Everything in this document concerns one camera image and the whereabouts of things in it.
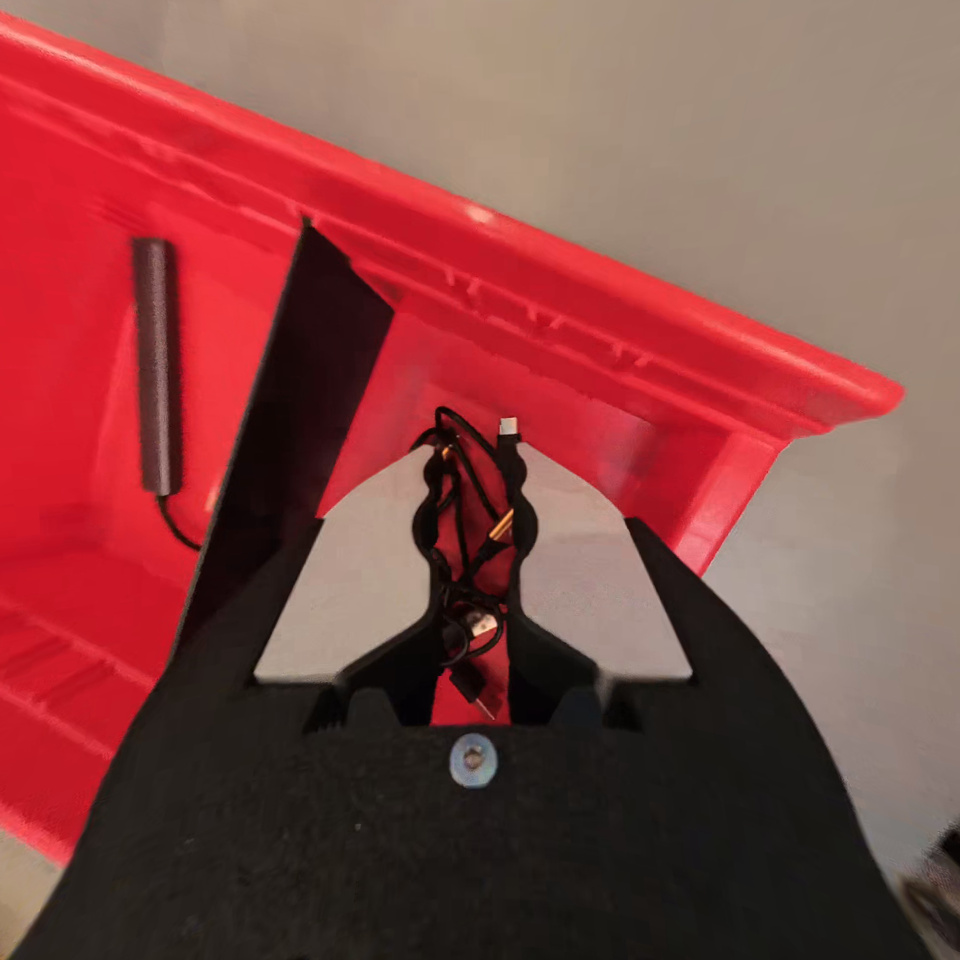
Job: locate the black divider in red bin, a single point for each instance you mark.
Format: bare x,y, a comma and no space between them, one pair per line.
285,405

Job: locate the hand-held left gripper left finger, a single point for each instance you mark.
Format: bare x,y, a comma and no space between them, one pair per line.
338,600

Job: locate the grey desk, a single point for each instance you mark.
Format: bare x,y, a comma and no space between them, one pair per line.
675,150

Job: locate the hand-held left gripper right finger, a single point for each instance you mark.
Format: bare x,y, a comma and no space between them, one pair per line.
600,600

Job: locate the red plastic bin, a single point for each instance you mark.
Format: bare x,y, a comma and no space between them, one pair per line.
570,345

